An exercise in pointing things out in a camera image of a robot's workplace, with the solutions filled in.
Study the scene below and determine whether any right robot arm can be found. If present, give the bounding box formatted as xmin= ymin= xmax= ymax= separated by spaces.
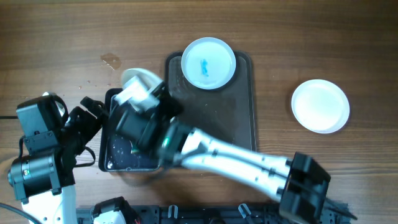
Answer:
xmin=111 ymin=86 xmax=356 ymax=223

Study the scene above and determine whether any green yellow sponge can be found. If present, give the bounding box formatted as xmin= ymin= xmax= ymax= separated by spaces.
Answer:
xmin=131 ymin=143 xmax=140 ymax=154

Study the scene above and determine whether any left black cable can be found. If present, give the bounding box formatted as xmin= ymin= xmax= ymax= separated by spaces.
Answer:
xmin=0 ymin=114 xmax=43 ymax=224

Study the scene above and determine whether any white plate top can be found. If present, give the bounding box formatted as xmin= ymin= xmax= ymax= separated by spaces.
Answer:
xmin=180 ymin=37 xmax=236 ymax=90

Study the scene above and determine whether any black rectangular water basin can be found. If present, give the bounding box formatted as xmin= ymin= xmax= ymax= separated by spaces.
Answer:
xmin=98 ymin=88 xmax=161 ymax=172

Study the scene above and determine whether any white plate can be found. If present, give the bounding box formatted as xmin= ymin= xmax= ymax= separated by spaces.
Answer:
xmin=291 ymin=79 xmax=350 ymax=134
xmin=180 ymin=37 xmax=236 ymax=90
xmin=121 ymin=68 xmax=163 ymax=91

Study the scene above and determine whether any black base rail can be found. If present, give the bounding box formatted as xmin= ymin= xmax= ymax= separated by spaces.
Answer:
xmin=74 ymin=203 xmax=287 ymax=224

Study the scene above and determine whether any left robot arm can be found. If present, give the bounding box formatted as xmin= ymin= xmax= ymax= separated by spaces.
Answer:
xmin=8 ymin=95 xmax=108 ymax=223

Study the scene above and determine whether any dark brown serving tray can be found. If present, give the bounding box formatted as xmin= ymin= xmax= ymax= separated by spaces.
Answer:
xmin=165 ymin=51 xmax=257 ymax=152

